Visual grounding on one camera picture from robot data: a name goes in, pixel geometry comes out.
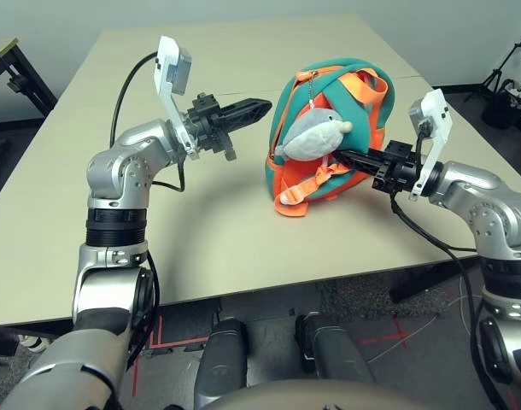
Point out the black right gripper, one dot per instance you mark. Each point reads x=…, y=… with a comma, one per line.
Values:
x=397, y=168

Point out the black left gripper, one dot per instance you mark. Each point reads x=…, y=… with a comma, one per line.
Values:
x=207, y=124

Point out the teal and orange backpack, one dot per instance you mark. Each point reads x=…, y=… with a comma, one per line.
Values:
x=354, y=111

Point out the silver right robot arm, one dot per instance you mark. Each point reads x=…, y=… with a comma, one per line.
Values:
x=470, y=183

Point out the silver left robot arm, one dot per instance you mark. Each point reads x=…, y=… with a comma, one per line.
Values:
x=128, y=145

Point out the grey plush fish charm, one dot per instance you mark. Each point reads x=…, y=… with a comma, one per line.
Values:
x=316, y=136

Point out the black waste bin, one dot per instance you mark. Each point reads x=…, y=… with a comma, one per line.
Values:
x=504, y=111

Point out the black tripod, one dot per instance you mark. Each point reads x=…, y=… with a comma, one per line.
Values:
x=506, y=64

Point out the grey right robot leg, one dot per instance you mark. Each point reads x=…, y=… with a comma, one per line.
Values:
x=333, y=350

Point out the grey robot leg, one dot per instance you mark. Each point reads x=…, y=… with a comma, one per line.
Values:
x=333, y=350
x=222, y=363

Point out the grey left robot leg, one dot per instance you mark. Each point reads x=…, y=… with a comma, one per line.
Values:
x=222, y=363

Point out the beige robot torso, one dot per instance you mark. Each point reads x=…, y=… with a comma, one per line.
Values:
x=286, y=397

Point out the white caster wheel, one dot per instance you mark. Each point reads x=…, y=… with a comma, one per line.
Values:
x=33, y=343

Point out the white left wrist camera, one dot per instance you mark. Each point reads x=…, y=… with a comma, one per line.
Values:
x=175, y=64

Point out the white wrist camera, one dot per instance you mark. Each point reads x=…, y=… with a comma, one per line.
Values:
x=435, y=111
x=175, y=64

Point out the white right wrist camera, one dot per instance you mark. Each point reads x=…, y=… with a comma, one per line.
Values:
x=435, y=111

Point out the black metal frame table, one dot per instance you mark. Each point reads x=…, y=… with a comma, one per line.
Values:
x=15, y=81

